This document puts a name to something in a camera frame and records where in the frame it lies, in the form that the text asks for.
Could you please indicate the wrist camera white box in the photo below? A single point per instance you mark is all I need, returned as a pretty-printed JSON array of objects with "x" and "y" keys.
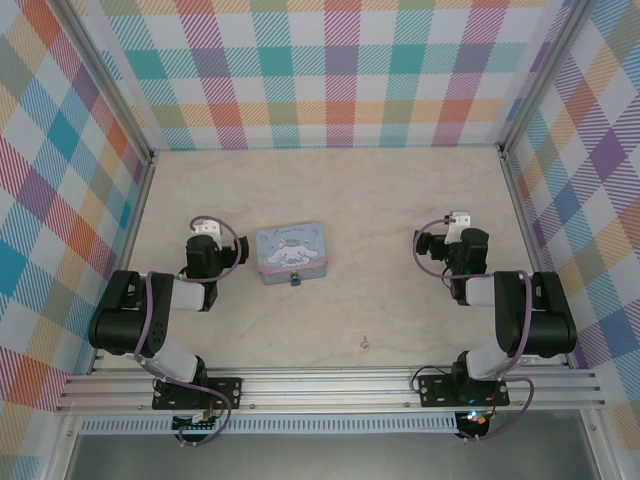
[
  {"x": 207, "y": 228},
  {"x": 457, "y": 222}
]

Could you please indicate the grey metal panel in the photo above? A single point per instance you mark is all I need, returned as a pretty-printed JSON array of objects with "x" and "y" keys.
[{"x": 325, "y": 457}]

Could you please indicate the aluminium frame post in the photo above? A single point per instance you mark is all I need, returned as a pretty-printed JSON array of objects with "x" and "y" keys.
[
  {"x": 542, "y": 75},
  {"x": 110, "y": 85}
]

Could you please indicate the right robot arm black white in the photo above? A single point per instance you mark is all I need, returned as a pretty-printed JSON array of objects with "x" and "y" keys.
[{"x": 545, "y": 320}]

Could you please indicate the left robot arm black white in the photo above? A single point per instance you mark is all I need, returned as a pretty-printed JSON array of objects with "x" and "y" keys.
[{"x": 120, "y": 320}]

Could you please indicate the blue cartoon tin box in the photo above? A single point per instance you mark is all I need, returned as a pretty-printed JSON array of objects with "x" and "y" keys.
[{"x": 290, "y": 252}]

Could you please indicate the aluminium side rail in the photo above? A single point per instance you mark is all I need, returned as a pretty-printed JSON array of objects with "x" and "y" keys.
[
  {"x": 530, "y": 240},
  {"x": 127, "y": 250}
]

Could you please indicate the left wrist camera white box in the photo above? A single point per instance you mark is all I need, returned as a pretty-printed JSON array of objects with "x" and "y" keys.
[{"x": 207, "y": 228}]

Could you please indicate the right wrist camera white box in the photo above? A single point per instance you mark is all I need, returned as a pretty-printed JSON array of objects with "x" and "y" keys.
[{"x": 457, "y": 222}]

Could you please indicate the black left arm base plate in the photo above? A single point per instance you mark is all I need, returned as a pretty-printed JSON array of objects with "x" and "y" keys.
[{"x": 230, "y": 390}]

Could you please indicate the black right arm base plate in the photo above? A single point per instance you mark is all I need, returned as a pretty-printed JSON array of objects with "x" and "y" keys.
[{"x": 430, "y": 390}]

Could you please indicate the aluminium mounting rail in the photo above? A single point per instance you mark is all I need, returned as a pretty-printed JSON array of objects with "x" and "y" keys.
[{"x": 325, "y": 387}]

